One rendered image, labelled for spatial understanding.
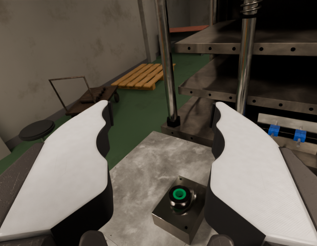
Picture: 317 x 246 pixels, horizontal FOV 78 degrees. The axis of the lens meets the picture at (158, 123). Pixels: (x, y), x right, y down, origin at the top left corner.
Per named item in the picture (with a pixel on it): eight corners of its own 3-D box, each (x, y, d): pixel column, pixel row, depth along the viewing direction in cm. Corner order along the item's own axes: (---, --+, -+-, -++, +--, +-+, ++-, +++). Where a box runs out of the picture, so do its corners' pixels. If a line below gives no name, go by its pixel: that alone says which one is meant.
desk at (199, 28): (170, 51, 643) (168, 28, 607) (208, 50, 586) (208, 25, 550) (161, 56, 597) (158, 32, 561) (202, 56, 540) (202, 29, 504)
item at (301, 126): (315, 154, 93) (327, 124, 84) (254, 140, 108) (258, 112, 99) (318, 107, 126) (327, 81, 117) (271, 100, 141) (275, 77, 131)
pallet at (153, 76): (144, 68, 520) (143, 63, 513) (178, 69, 476) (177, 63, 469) (109, 90, 419) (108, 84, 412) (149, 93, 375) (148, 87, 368)
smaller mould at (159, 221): (189, 245, 66) (188, 234, 62) (153, 224, 74) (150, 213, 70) (212, 200, 79) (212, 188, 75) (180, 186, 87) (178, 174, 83)
